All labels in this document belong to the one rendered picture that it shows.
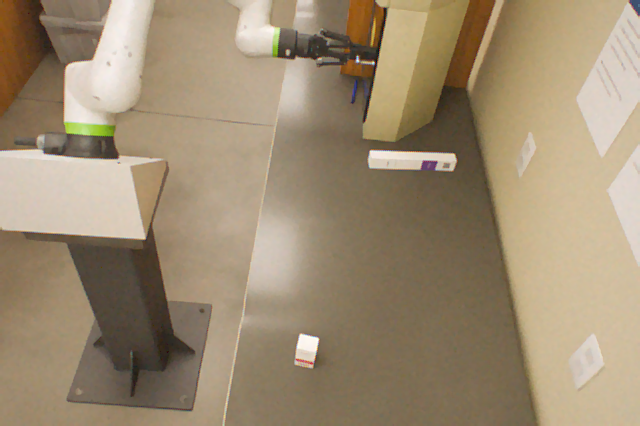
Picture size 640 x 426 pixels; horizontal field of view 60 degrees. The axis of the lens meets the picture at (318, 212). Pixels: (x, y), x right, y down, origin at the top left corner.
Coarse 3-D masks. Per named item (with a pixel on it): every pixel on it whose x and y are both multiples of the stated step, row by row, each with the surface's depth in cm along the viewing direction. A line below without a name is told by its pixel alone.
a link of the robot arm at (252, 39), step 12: (252, 12) 169; (240, 24) 170; (252, 24) 168; (264, 24) 170; (240, 36) 169; (252, 36) 168; (264, 36) 169; (276, 36) 169; (240, 48) 171; (252, 48) 170; (264, 48) 170; (276, 48) 170
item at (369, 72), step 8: (376, 8) 176; (384, 8) 156; (376, 16) 173; (384, 16) 155; (376, 24) 170; (376, 32) 168; (376, 40) 165; (376, 48) 163; (376, 56) 164; (368, 72) 180; (368, 80) 177; (368, 88) 174; (368, 96) 175; (368, 104) 177
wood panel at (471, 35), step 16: (352, 0) 189; (368, 0) 189; (480, 0) 187; (352, 16) 194; (368, 16) 193; (480, 16) 191; (352, 32) 198; (464, 32) 196; (480, 32) 195; (464, 48) 200; (352, 64) 208; (464, 64) 205; (448, 80) 211; (464, 80) 210
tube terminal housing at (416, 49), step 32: (416, 0) 150; (448, 0) 155; (384, 32) 157; (416, 32) 157; (448, 32) 166; (384, 64) 165; (416, 64) 165; (448, 64) 179; (384, 96) 173; (416, 96) 177; (384, 128) 183; (416, 128) 192
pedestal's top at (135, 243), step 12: (168, 168) 172; (156, 204) 161; (48, 240) 150; (60, 240) 150; (72, 240) 150; (84, 240) 150; (96, 240) 150; (108, 240) 149; (120, 240) 149; (132, 240) 149; (144, 240) 151
